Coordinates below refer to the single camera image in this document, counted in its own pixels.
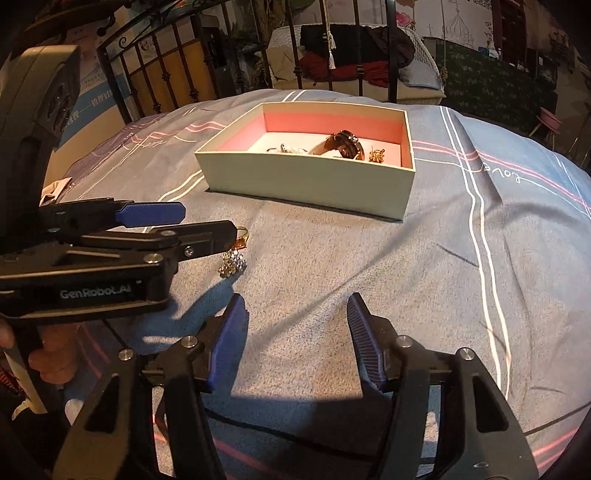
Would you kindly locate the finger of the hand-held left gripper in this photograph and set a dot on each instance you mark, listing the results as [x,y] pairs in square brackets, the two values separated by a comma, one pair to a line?
[198,237]
[152,214]

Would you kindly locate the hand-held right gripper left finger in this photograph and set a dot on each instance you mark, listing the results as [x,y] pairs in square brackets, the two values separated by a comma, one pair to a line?
[228,332]

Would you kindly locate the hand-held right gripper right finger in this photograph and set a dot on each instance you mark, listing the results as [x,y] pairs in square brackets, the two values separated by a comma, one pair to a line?
[364,337]

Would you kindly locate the silver cluster earring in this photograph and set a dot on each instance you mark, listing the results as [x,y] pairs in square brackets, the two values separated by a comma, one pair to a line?
[233,265]

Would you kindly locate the box with pink lining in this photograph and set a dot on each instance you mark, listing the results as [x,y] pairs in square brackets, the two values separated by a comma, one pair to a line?
[300,184]

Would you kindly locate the gold wristwatch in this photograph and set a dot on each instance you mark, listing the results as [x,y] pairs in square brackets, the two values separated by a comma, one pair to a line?
[344,141]

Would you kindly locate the gold dangling earrings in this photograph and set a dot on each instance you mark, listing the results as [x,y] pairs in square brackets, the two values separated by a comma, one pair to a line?
[376,157]

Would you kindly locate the person's left hand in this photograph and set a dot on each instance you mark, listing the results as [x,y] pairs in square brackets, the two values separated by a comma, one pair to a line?
[55,355]

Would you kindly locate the beige cloth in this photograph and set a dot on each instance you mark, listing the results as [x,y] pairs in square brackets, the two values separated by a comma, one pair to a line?
[55,189]

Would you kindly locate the yellow wooden board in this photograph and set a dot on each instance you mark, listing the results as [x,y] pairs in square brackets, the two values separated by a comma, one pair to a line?
[184,69]

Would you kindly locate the red clothing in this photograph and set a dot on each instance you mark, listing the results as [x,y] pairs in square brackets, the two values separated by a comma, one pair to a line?
[341,71]

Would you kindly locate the black clothing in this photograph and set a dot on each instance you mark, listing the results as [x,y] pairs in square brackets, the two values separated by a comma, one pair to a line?
[351,46]

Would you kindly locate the black iron bed headboard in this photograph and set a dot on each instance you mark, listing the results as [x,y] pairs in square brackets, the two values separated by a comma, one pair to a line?
[392,55]

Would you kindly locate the blue cushion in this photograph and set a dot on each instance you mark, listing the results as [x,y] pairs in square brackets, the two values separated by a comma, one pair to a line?
[420,74]

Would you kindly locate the dark green floral cloth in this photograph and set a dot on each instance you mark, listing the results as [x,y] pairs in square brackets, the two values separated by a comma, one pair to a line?
[498,87]

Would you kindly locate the pink stool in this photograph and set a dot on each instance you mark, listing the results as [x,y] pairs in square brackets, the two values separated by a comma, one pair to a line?
[549,117]

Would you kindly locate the white wicker chair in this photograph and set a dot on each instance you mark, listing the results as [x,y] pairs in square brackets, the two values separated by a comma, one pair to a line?
[418,44]

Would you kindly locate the red phone booth cabinet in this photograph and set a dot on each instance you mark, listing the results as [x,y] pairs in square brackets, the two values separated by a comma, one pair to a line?
[508,23]

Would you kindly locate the blue wall poster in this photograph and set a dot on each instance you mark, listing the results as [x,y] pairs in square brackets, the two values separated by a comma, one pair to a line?
[92,101]

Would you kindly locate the white wall banner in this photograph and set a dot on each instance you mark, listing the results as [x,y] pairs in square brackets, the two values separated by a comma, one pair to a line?
[461,23]

